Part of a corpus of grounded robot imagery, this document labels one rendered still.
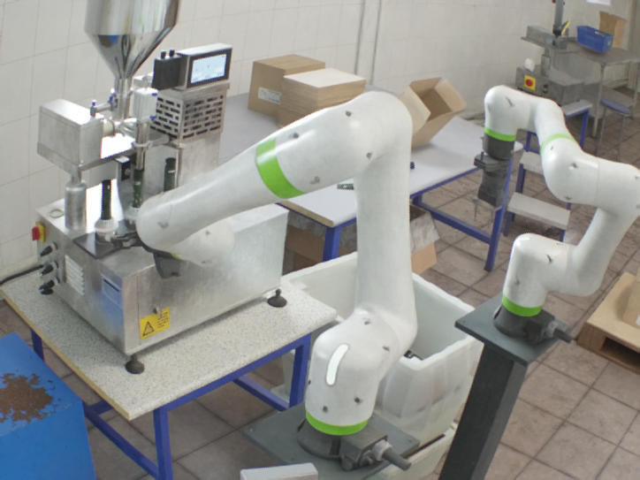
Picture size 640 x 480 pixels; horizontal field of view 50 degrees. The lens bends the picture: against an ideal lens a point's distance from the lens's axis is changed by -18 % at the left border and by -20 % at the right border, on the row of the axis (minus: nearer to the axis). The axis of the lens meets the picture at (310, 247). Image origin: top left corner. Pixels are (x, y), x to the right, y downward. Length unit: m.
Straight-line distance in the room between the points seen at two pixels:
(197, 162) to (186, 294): 0.39
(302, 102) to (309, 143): 2.32
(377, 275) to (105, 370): 0.81
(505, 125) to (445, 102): 1.65
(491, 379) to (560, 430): 1.22
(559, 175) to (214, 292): 1.00
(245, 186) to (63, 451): 1.13
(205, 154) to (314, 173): 0.97
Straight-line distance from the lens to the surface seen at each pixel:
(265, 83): 3.82
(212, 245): 1.61
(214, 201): 1.43
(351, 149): 1.26
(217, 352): 2.10
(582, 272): 1.94
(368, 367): 1.41
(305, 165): 1.29
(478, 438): 2.24
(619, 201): 1.65
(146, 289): 1.94
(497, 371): 2.10
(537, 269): 1.94
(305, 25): 4.62
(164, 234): 1.53
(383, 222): 1.47
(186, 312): 2.08
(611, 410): 3.51
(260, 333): 2.19
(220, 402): 3.12
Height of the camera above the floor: 1.96
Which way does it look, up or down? 27 degrees down
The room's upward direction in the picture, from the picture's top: 7 degrees clockwise
